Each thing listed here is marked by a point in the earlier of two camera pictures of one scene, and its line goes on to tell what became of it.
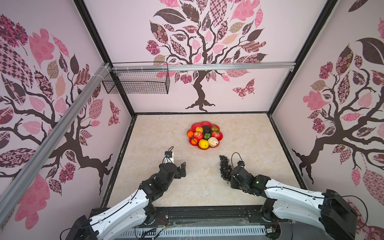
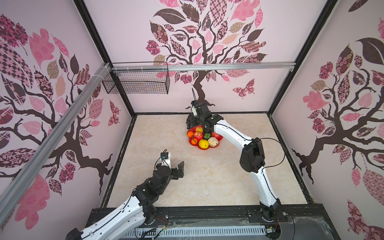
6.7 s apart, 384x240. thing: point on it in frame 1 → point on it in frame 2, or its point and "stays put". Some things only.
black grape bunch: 225,168 → 188,121
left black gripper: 178,174 stays put
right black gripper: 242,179 → 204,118
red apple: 198,135 stays put
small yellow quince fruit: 199,129 stays put
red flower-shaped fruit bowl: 204,135 stays put
